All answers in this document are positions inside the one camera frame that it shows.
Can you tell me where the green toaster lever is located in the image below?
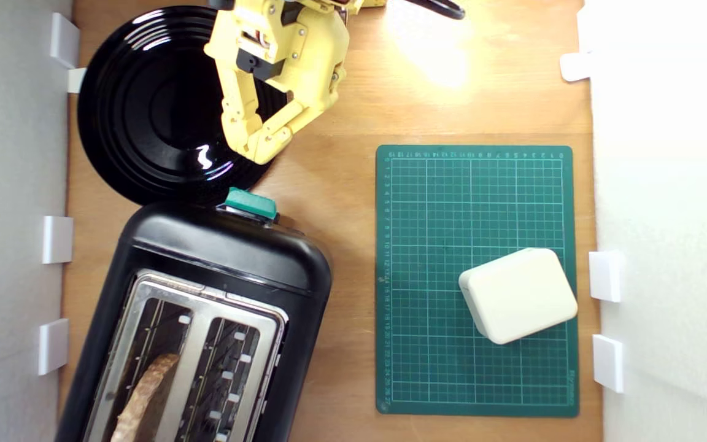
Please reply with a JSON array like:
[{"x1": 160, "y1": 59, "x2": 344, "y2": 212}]
[{"x1": 225, "y1": 188, "x2": 279, "y2": 222}]

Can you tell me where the black two-slot toaster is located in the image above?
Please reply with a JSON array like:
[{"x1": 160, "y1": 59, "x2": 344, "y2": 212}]
[{"x1": 54, "y1": 201, "x2": 333, "y2": 442}]

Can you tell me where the black round plate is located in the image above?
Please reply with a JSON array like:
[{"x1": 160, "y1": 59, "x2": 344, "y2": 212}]
[{"x1": 77, "y1": 5, "x2": 289, "y2": 207}]

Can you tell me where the green cutting mat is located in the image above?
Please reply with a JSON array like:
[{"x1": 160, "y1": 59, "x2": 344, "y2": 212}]
[{"x1": 376, "y1": 145, "x2": 580, "y2": 418}]

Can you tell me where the white block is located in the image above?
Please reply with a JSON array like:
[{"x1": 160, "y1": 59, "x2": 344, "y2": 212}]
[{"x1": 458, "y1": 247, "x2": 579, "y2": 345}]

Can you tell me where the brown bread slice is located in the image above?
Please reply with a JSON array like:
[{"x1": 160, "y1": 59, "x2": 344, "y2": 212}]
[{"x1": 111, "y1": 353, "x2": 181, "y2": 442}]

